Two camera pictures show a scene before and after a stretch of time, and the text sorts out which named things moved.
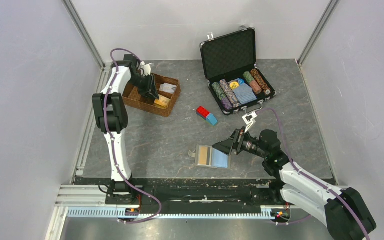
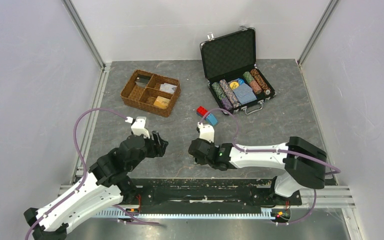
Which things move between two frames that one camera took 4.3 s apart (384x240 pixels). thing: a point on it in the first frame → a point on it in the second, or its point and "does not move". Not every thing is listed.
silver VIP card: [167, 87] does not move
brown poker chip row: [263, 84] does not move
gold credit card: [162, 101] does not move
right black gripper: [237, 139] → [197, 161]
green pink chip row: [253, 83] does not move
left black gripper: [150, 90] → [160, 147]
